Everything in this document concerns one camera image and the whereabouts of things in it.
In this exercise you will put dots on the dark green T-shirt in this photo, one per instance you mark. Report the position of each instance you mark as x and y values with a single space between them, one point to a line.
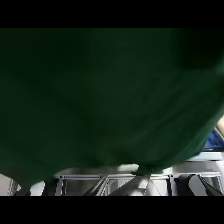
100 93

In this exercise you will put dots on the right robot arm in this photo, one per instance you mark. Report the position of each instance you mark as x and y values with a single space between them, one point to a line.
190 183

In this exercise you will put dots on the silver frame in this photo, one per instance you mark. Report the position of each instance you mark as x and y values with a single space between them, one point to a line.
83 182

